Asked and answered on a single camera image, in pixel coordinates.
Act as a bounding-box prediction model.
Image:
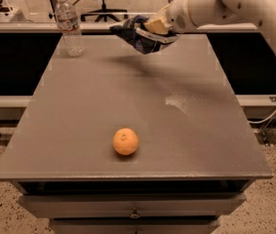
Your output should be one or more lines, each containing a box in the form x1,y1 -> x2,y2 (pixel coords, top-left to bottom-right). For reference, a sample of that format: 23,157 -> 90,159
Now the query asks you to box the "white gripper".
143,0 -> 196,35

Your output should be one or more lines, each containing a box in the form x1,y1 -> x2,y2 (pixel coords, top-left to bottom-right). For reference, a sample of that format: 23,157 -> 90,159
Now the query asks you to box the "blue chip bag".
109,16 -> 178,55

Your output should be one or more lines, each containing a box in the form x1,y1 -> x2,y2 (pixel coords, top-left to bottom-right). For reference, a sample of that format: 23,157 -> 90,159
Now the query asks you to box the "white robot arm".
160,0 -> 276,234

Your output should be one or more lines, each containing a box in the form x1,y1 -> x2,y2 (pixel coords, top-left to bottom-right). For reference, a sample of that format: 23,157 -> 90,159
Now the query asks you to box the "clear plastic water bottle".
55,0 -> 85,57

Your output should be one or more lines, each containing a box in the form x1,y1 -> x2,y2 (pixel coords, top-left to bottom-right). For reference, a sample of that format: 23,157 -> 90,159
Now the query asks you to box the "grey drawer cabinet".
0,33 -> 274,234

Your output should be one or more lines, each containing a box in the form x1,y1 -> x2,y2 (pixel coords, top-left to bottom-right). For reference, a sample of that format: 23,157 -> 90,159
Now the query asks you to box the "orange fruit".
112,128 -> 138,156

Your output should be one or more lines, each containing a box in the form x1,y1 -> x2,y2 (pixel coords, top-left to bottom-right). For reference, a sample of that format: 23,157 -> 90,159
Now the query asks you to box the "white box on floor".
0,6 -> 26,23

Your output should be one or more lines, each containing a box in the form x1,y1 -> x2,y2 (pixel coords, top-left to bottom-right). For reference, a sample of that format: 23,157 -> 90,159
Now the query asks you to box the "upper grey drawer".
19,193 -> 246,218

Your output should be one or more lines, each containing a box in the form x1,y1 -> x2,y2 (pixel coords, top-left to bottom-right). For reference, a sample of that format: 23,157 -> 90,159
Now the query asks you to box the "grey drawer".
19,193 -> 246,218
50,217 -> 219,234

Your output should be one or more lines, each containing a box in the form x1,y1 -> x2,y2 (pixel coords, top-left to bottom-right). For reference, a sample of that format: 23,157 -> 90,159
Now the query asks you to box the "lower grey drawer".
50,217 -> 219,234

